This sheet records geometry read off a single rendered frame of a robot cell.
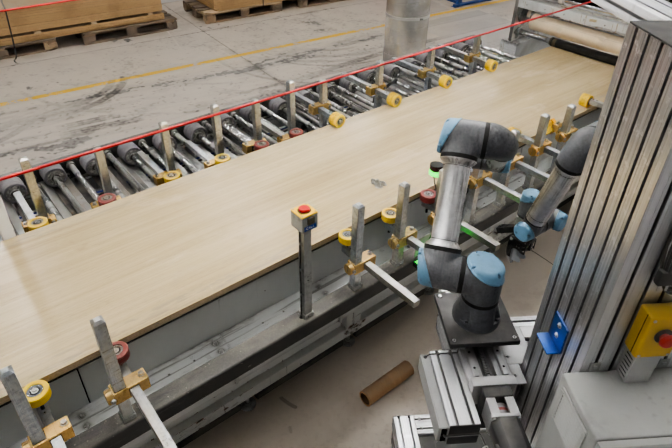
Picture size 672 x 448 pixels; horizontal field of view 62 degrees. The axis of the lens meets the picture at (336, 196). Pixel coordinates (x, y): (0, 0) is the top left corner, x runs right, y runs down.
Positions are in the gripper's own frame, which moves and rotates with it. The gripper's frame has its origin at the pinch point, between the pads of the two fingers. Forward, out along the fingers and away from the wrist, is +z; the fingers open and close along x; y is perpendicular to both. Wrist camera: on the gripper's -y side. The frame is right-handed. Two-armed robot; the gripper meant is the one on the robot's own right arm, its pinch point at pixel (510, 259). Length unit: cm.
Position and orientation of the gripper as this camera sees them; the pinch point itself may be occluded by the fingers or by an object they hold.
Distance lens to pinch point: 248.4
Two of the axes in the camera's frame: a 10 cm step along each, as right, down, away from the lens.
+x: 7.7, -3.5, 5.3
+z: -0.2, 8.3, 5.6
